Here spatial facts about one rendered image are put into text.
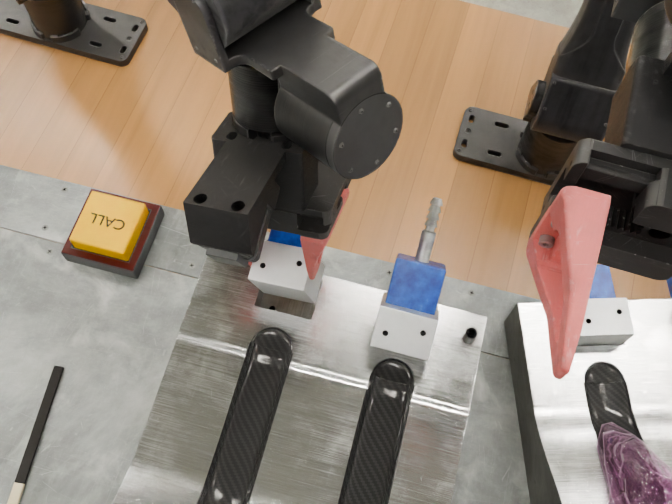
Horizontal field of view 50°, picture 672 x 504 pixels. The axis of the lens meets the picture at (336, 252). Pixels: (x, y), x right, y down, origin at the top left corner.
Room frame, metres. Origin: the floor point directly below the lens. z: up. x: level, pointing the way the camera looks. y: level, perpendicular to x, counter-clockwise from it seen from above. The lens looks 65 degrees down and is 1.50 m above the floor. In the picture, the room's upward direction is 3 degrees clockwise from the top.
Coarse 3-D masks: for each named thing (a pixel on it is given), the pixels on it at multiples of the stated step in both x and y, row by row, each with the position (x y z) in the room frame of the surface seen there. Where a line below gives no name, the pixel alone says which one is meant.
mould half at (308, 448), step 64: (192, 320) 0.21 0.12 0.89; (256, 320) 0.21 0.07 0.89; (320, 320) 0.22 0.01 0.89; (448, 320) 0.22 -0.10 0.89; (192, 384) 0.15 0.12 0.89; (320, 384) 0.16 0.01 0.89; (448, 384) 0.16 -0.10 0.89; (192, 448) 0.10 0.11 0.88; (320, 448) 0.11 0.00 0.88; (448, 448) 0.11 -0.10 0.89
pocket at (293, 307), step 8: (320, 288) 0.25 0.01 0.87; (264, 296) 0.25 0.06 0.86; (272, 296) 0.25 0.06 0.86; (256, 304) 0.23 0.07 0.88; (264, 304) 0.24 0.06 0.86; (272, 304) 0.24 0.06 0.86; (280, 304) 0.24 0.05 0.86; (288, 304) 0.24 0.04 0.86; (296, 304) 0.24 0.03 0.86; (304, 304) 0.24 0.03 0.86; (312, 304) 0.24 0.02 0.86; (288, 312) 0.23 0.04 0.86; (296, 312) 0.23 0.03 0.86; (304, 312) 0.23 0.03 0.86; (312, 312) 0.23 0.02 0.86
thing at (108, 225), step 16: (96, 192) 0.36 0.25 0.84; (96, 208) 0.34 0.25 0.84; (112, 208) 0.34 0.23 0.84; (128, 208) 0.35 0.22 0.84; (144, 208) 0.35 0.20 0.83; (80, 224) 0.32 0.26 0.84; (96, 224) 0.33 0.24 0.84; (112, 224) 0.33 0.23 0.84; (128, 224) 0.33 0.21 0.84; (80, 240) 0.31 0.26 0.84; (96, 240) 0.31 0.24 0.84; (112, 240) 0.31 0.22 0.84; (128, 240) 0.31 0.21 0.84; (112, 256) 0.30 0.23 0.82; (128, 256) 0.30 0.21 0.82
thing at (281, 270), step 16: (272, 240) 0.27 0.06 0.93; (288, 240) 0.27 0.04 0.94; (272, 256) 0.25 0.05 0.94; (288, 256) 0.25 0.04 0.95; (256, 272) 0.24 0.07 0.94; (272, 272) 0.24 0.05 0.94; (288, 272) 0.24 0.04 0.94; (304, 272) 0.24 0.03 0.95; (320, 272) 0.25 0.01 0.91; (272, 288) 0.23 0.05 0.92; (288, 288) 0.22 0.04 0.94; (304, 288) 0.22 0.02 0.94
